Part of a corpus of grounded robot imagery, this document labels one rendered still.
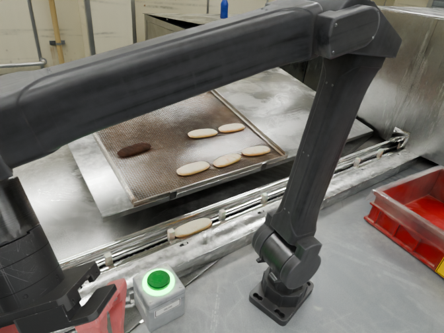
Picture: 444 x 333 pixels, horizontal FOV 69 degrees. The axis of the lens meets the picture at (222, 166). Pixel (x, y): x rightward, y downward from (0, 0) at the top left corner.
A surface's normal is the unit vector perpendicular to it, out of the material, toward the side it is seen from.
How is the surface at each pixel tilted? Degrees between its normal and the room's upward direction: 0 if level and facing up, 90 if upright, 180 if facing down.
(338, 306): 0
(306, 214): 84
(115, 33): 90
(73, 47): 90
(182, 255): 0
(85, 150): 10
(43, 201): 0
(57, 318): 70
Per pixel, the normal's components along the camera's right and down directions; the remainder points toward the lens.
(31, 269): 0.70, -0.14
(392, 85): -0.81, 0.24
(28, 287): 0.52, -0.04
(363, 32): 0.50, 0.49
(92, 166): 0.18, -0.75
